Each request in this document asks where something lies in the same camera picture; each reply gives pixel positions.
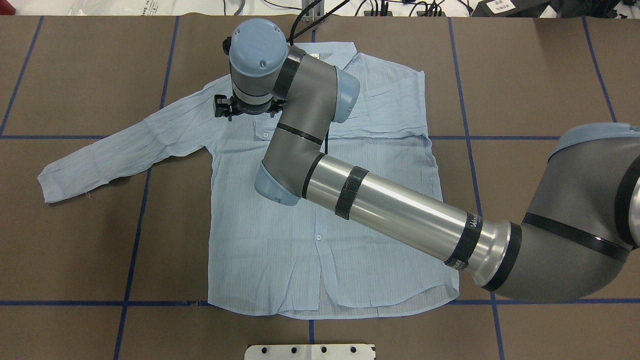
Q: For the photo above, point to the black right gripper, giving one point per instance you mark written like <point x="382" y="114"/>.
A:
<point x="223" y="106"/>

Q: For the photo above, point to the light blue button-up shirt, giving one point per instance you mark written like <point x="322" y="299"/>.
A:
<point x="301" y="261"/>

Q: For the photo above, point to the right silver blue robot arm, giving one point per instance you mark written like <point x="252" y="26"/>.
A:
<point x="575" y="237"/>

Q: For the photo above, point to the clear plastic bag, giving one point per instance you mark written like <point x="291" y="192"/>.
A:
<point x="122" y="7"/>

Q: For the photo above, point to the grey aluminium frame post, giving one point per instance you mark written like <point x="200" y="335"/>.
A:
<point x="314" y="13"/>

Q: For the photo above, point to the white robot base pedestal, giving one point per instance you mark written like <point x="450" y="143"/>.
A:
<point x="335" y="351"/>

